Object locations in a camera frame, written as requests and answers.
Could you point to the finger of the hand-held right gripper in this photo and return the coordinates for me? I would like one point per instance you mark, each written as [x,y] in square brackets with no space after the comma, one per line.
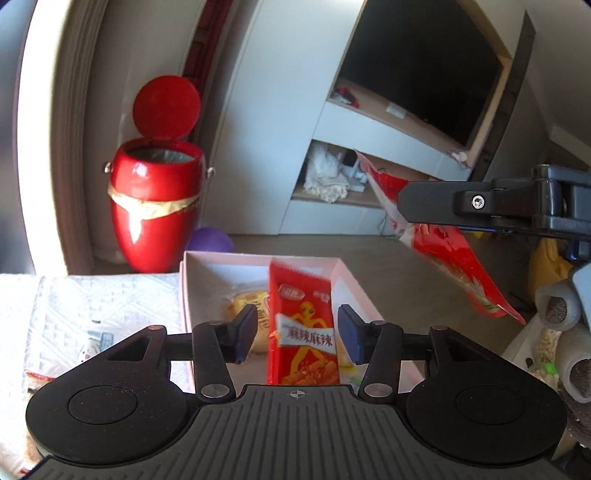
[429,201]

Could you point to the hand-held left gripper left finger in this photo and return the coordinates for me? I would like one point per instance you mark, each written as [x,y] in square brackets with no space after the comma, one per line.
[244,334]

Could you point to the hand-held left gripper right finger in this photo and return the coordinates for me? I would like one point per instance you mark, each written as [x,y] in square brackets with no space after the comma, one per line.
[348,334]

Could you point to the yellow bread packet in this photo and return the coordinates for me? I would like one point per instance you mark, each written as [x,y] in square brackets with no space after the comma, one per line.
[251,307]

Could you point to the red figure print snack packet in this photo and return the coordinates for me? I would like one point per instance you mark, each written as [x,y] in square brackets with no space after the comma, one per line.
[302,332]

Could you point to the red white crinkled snack packet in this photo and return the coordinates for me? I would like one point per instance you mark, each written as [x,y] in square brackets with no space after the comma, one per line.
[443,249]

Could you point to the pink cardboard box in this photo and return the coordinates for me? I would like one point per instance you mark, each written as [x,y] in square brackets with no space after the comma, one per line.
[198,295]

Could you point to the yellow green snack packet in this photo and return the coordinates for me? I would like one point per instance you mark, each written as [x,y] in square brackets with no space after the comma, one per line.
[347,369]

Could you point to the yellow cloth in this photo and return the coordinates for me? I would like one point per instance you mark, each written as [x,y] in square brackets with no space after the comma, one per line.
[547,267]

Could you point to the purple ball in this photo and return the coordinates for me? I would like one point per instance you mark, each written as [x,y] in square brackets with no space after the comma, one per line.
[210,241]

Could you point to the white towel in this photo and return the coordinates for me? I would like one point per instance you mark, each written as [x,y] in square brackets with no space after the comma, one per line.
[325,175]

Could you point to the white textured tablecloth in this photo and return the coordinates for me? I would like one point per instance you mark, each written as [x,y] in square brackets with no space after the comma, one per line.
[115,304]

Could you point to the red item on shelf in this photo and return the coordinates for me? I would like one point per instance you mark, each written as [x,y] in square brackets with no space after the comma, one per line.
[346,97]

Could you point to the black television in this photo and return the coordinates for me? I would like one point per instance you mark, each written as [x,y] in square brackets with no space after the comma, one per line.
[415,64]

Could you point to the white printed snack packet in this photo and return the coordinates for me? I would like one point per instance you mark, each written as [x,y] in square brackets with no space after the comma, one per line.
[94,344]

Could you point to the red trash bin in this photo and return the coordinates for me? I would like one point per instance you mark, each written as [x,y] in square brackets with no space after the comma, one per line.
[152,207]

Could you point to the small green toy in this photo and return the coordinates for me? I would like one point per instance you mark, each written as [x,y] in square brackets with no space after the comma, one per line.
[550,370]

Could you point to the dark wooden panel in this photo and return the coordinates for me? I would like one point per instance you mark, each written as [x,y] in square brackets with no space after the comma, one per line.
[198,41]

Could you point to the white wall shelf unit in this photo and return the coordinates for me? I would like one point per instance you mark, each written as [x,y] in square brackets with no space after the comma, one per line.
[272,115]

